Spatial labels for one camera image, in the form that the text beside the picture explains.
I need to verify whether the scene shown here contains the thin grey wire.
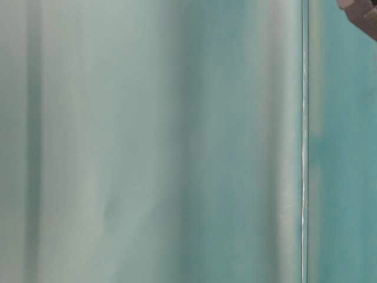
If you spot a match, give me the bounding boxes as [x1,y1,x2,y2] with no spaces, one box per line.
[300,0,309,283]

